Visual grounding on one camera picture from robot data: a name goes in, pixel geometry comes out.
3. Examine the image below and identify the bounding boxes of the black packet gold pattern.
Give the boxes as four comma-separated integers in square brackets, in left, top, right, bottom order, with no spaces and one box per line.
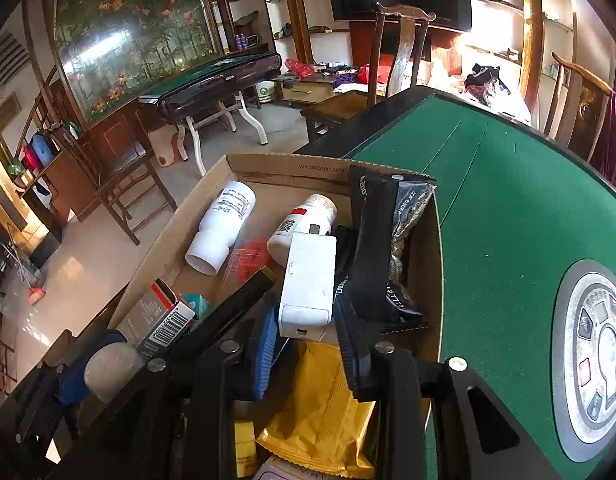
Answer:
[388,174,437,333]

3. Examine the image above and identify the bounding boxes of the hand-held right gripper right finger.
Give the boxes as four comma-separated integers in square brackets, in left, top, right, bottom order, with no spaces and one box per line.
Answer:
[333,300,563,480]

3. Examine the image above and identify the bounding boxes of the low wooden coffee table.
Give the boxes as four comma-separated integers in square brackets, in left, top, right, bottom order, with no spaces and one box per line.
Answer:
[273,72,369,106]

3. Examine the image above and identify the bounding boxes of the round table control panel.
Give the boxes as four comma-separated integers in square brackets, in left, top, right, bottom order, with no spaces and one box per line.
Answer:
[552,259,616,463]

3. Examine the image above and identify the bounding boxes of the blue container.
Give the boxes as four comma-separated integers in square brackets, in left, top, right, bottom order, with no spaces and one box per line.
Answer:
[30,132,55,168]

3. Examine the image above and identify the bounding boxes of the light wooden chair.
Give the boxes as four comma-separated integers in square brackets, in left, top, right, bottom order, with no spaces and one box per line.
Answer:
[542,51,616,161]

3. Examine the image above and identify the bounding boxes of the dark wooden chair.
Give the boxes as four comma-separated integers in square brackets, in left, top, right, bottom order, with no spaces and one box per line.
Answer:
[300,2,437,143]

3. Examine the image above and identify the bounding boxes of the striped wall vent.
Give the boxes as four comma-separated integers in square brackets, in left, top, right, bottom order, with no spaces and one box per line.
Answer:
[0,30,29,86]

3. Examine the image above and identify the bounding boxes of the cardboard box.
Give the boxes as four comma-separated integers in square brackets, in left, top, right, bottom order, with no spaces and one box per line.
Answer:
[75,152,445,480]

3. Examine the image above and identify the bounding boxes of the maroon cloth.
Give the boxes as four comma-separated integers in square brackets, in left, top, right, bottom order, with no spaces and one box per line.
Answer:
[590,91,616,191]

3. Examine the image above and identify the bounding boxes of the red cushion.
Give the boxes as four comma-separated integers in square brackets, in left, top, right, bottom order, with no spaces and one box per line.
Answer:
[358,52,403,86]

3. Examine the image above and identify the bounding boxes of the white bottle red cap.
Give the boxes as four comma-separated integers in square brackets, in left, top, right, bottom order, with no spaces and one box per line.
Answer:
[266,194,339,266]

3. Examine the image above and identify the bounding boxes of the folding mahjong table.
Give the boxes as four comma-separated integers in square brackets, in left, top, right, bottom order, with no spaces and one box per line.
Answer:
[138,51,283,176]

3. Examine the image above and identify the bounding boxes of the red grey box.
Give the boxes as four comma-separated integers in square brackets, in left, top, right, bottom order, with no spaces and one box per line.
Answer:
[115,280,196,361]

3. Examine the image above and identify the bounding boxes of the small teal pack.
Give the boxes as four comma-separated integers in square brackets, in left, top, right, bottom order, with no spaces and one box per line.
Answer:
[180,292,213,321]

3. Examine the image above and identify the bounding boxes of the broom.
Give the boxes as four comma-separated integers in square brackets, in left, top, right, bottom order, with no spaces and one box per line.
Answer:
[8,245,48,306]

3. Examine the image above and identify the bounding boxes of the large white bottle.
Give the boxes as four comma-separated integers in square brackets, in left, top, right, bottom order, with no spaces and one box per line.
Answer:
[184,181,257,276]

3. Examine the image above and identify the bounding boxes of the plain white box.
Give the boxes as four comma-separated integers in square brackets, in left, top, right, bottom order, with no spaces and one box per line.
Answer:
[278,231,337,339]

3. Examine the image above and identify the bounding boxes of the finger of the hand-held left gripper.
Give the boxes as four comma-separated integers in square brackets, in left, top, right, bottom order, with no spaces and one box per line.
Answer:
[57,357,91,407]
[85,329,131,356]

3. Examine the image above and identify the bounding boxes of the yellow snack packet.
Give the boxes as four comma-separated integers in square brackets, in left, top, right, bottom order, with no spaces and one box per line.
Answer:
[256,340,379,480]

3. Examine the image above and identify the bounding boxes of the dark clothes pile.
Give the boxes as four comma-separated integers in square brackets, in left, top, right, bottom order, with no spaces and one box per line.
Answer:
[462,64,511,106]

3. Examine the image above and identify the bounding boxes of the black snack packet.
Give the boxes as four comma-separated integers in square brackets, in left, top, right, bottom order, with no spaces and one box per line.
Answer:
[347,164,406,321]

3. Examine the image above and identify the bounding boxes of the clear pack red insert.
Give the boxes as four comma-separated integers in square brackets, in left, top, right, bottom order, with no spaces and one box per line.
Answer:
[220,237,283,306]

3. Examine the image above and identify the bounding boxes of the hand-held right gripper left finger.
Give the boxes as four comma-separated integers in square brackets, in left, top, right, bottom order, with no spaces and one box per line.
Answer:
[48,305,279,480]

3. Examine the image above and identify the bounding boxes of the white bucket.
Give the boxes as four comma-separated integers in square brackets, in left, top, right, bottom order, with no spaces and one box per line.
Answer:
[255,80,279,106]

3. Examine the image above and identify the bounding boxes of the brown wooden armchair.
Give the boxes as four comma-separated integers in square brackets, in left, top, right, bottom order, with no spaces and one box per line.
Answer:
[50,120,179,246]

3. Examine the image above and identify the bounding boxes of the large floral painting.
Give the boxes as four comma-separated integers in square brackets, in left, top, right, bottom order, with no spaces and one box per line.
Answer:
[40,0,223,128]

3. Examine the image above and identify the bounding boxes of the white tube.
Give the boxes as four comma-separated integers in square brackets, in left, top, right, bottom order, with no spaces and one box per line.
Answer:
[83,341,146,403]

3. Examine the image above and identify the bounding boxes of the orange white bag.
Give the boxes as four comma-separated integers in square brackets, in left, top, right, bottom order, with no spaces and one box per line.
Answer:
[148,127,186,167]

